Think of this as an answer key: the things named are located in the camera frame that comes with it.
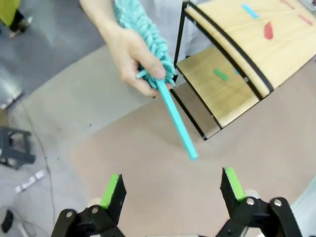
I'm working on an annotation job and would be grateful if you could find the green paper scrap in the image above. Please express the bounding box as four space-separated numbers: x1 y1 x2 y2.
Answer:
213 68 228 81

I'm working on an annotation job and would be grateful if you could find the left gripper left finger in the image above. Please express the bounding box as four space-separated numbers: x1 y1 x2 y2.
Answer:
50 173 128 237

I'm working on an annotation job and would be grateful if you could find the thin black floor cable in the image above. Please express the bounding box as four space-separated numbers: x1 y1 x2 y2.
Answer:
22 103 56 223

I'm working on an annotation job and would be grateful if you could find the figure in yellow coat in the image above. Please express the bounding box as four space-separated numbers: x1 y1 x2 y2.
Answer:
0 0 34 38

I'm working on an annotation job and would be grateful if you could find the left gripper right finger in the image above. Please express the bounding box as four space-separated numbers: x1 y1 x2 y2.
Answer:
216 167 304 237

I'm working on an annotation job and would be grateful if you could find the person's right forearm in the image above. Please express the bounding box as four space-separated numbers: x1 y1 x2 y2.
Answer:
79 0 129 40

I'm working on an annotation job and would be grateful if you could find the red paper scrap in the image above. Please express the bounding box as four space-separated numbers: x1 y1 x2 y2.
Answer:
263 21 275 40

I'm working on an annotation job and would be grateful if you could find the dark grey plastic stool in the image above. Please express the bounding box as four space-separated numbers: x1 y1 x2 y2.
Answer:
0 126 36 170

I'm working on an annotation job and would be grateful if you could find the small black floor device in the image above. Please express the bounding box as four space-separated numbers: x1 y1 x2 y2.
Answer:
1 209 14 233

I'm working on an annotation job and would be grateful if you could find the red paper strip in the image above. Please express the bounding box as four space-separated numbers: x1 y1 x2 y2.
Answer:
297 13 314 26
281 0 296 10

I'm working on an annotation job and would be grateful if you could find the person's right hand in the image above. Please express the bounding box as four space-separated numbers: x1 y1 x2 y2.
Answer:
106 28 173 98

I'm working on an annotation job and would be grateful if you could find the teal microfibre duster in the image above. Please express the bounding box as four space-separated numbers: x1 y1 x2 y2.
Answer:
112 0 199 162

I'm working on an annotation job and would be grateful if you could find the white power strip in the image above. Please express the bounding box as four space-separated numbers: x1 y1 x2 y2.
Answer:
14 170 46 193

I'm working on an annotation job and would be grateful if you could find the black frame wooden shelf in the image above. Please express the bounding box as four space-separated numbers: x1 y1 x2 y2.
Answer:
170 0 316 141

